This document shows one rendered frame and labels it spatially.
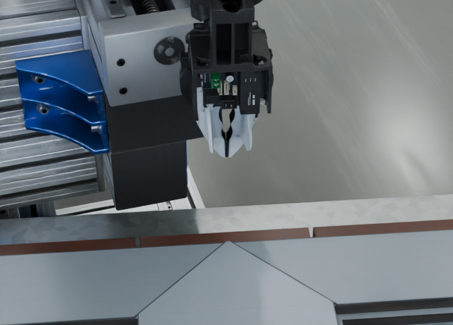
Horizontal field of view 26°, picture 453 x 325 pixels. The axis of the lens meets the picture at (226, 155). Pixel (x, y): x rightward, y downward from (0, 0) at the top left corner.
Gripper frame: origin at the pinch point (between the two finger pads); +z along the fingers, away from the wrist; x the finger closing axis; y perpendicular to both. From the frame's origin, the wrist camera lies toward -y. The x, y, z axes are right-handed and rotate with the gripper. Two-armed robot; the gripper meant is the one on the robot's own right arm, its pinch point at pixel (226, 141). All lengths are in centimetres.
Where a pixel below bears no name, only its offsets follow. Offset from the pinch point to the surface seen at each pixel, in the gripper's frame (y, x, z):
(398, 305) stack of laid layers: 18.1, 14.5, 6.0
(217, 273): 13.2, -1.9, 5.5
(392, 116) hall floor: -122, 54, 91
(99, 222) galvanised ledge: -13.8, -14.9, 22.9
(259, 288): 15.4, 1.9, 5.5
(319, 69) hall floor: -145, 38, 91
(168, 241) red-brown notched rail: 5.5, -6.4, 8.3
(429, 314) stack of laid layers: 18.8, 17.3, 6.8
